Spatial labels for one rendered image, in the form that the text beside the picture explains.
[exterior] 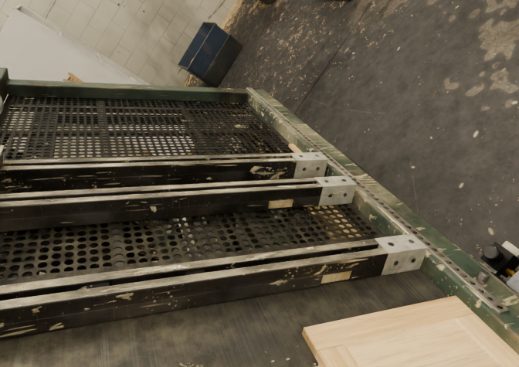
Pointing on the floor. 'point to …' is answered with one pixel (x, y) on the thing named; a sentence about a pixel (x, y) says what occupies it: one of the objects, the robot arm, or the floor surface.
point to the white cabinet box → (53, 53)
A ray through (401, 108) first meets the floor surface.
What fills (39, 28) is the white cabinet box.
